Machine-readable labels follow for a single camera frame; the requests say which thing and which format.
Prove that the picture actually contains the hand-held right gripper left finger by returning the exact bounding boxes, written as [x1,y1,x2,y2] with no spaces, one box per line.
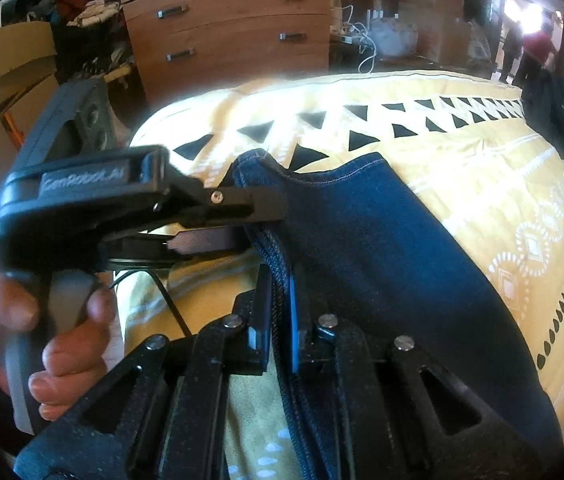
[14,262,275,480]

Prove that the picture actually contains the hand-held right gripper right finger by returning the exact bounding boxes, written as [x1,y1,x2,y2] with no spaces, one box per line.
[287,267,548,480]

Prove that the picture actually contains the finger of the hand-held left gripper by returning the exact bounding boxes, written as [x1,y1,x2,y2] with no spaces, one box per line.
[167,226,250,257]
[154,180,287,226]

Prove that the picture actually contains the blue denim pants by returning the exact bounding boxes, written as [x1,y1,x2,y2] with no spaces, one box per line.
[232,150,564,480]

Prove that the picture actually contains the person's left hand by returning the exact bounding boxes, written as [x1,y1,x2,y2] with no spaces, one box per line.
[0,278,123,422]

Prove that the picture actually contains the open cardboard box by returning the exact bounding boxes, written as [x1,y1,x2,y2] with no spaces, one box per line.
[0,21,61,108]

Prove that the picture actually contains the wooden chest of drawers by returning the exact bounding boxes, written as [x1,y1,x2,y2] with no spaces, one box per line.
[120,0,335,106]

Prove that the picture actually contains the white bundled bag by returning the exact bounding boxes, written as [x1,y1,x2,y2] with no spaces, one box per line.
[368,16,421,57]

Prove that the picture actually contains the yellow patterned bedsheet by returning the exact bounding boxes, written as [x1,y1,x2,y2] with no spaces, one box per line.
[116,70,564,480]

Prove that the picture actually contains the stack of cardboard boxes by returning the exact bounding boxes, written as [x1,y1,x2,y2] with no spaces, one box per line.
[396,0,494,67]

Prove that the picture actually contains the black cable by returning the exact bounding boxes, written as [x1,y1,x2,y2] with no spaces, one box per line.
[112,267,193,338]

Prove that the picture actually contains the white cables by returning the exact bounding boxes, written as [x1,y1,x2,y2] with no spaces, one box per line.
[341,5,379,74]

